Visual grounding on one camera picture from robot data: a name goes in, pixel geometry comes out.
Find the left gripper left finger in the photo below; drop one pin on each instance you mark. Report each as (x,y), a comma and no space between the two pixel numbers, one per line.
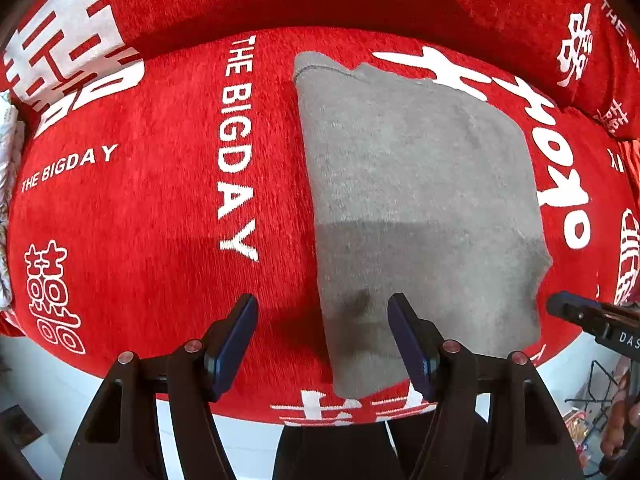
(119,436)

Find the red wedding blanket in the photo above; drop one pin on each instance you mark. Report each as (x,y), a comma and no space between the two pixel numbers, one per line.
(151,199)

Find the grey knitted garment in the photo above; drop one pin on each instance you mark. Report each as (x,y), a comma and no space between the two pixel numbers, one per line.
(423,190)

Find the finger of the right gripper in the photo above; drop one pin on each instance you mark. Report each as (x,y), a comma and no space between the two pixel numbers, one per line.
(592,316)

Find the red folded quilt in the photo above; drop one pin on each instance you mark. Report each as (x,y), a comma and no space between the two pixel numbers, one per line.
(581,53)

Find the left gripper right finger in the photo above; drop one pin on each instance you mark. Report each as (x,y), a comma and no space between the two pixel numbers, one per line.
(494,418)

